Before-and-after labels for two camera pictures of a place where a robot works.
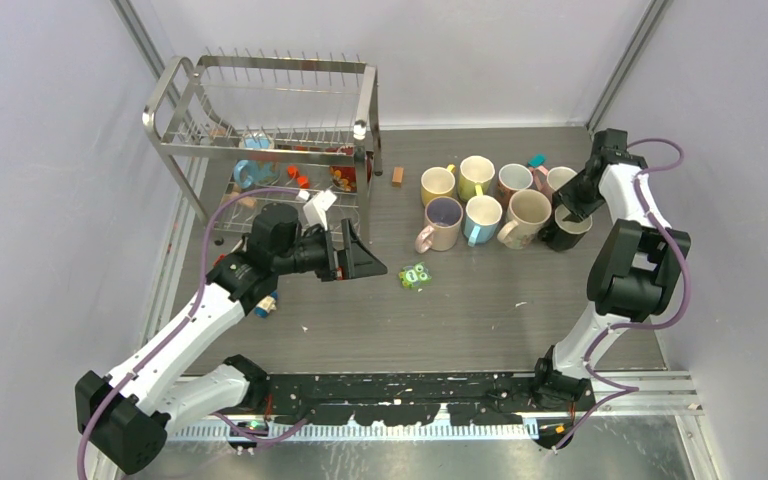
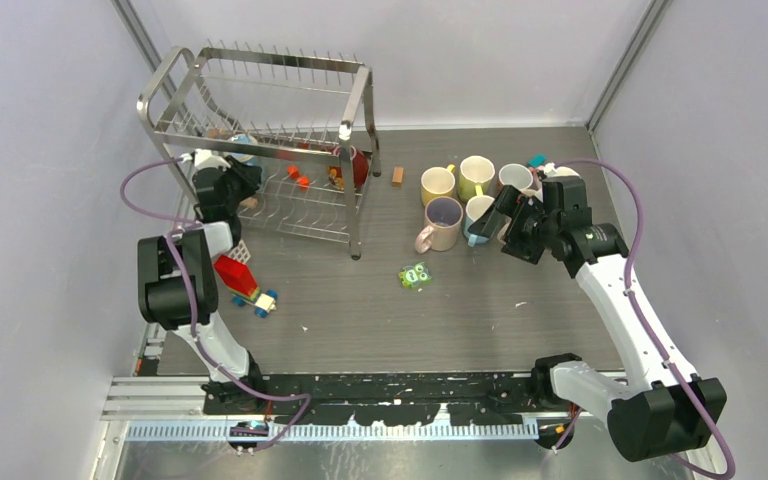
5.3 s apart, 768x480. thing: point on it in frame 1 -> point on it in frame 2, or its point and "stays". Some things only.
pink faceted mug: x=539 y=180 -> x=564 y=171
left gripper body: x=312 y=254 -> x=239 y=186
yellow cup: x=437 y=182 stays
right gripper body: x=580 y=197 -> x=528 y=233
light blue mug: x=482 y=215 stays
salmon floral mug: x=511 y=178 stays
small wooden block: x=398 y=175 stays
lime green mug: x=474 y=180 stays
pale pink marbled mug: x=442 y=228 stays
